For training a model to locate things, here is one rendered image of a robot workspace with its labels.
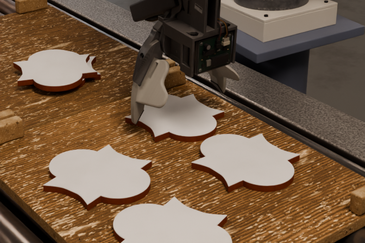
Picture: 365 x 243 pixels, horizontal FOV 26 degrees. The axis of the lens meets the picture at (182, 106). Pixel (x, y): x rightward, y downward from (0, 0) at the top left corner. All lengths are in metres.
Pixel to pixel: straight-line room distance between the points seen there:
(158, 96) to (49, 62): 0.28
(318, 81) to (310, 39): 1.90
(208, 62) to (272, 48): 0.52
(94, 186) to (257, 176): 0.19
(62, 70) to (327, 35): 0.59
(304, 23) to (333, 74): 1.96
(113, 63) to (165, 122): 0.23
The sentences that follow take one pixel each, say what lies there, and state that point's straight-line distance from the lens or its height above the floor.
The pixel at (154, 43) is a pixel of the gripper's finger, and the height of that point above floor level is 1.07.
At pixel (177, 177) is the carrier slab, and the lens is 0.95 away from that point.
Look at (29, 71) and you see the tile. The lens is 1.20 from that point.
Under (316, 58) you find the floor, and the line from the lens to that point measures 3.66.
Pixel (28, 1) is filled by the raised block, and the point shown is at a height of 0.96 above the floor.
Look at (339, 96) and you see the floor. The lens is 3.31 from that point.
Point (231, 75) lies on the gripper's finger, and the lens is 1.06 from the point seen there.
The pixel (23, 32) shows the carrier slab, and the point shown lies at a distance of 1.40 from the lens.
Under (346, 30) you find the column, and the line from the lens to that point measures 1.60.
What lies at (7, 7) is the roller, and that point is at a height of 0.92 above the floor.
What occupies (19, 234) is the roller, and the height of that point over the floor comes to 0.92.
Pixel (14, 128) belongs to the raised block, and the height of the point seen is 0.95.
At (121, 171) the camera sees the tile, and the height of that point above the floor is 0.95.
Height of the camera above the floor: 1.44
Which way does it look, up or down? 27 degrees down
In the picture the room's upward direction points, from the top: straight up
